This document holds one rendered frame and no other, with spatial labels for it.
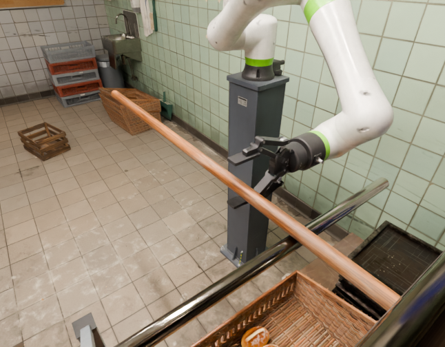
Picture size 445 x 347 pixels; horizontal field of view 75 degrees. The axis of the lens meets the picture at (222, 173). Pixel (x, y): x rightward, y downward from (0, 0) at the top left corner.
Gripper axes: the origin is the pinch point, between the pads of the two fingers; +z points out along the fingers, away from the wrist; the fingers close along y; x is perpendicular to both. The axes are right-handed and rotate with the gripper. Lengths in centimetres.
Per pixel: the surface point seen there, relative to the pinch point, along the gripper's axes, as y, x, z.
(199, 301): 2.3, -18.6, 21.9
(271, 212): -0.5, -12.5, 1.0
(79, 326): 24.5, 3.9, 40.1
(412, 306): -23, -40, 19
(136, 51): 47, 349, -112
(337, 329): 55, -24, -24
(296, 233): -0.2, -19.2, 1.1
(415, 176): 49, 0, -121
